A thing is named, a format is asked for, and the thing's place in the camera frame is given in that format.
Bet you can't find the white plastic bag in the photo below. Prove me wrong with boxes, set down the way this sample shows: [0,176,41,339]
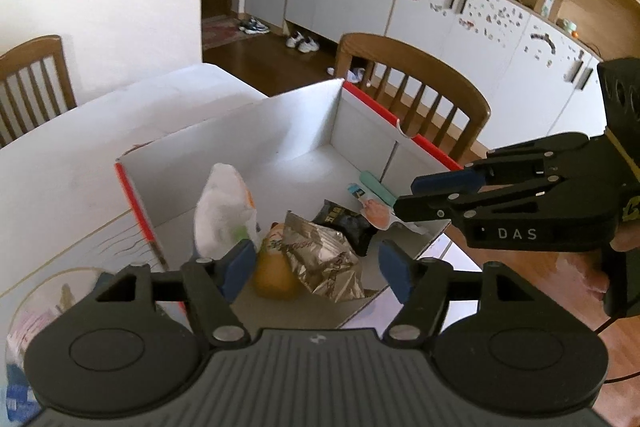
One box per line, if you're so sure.
[193,162,259,260]

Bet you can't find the person's hand on gripper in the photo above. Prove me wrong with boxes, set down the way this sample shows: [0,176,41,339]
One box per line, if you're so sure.
[577,221,639,301]

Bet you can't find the orange round fruit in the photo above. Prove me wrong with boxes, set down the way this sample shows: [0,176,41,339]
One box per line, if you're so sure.
[252,223,305,300]

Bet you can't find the black snack packet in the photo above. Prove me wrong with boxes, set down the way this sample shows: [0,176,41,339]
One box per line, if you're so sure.
[312,199,378,257]

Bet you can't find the wooden chair behind box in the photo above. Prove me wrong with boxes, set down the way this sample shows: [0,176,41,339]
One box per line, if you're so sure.
[334,32,490,160]

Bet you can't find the silver foil snack bag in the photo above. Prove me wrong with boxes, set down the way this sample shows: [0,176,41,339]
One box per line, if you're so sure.
[282,211,368,303]

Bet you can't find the white sideboard cabinet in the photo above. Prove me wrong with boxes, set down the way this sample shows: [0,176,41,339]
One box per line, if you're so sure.
[245,0,606,148]

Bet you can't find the red and white cardboard box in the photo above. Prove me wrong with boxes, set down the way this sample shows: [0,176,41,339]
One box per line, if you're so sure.
[114,78,464,329]

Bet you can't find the white slippers on floor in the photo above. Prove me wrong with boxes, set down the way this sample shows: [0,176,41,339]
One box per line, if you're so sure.
[326,67,366,84]

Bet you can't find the round patterned placemat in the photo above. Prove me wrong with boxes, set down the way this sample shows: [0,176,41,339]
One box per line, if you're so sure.
[1,268,113,426]

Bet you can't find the white sneakers pair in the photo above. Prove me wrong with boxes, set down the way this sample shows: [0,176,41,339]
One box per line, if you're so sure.
[285,32,319,54]

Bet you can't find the doormat rug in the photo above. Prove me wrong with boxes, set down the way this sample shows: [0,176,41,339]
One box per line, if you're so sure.
[201,16,250,51]

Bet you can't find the dark sneakers pair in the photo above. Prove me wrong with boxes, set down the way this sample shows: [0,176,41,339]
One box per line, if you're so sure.
[239,17,270,35]

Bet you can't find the wooden chair at left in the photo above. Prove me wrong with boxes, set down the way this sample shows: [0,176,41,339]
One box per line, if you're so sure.
[1,35,77,147]

